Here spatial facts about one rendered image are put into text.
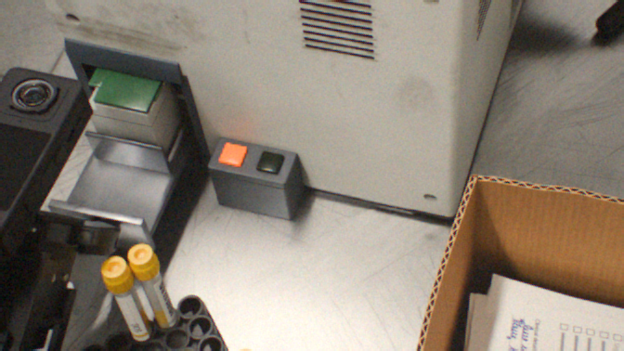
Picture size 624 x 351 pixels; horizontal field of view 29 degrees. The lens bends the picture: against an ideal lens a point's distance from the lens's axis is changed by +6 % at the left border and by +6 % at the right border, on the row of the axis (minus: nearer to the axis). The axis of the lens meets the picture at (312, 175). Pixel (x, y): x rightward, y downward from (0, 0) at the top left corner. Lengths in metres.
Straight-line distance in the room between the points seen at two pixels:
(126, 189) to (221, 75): 0.12
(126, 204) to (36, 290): 0.17
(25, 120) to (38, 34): 1.52
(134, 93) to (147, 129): 0.03
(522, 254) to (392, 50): 0.16
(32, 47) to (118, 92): 1.39
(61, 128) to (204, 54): 0.13
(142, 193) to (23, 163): 0.18
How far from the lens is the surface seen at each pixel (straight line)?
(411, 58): 0.71
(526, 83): 0.93
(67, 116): 0.70
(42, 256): 0.69
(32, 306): 0.69
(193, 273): 0.85
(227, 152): 0.83
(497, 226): 0.74
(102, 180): 0.86
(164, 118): 0.83
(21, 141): 0.69
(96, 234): 0.72
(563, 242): 0.74
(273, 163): 0.82
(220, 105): 0.82
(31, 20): 2.24
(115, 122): 0.83
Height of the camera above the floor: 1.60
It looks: 56 degrees down
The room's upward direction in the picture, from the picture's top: 9 degrees counter-clockwise
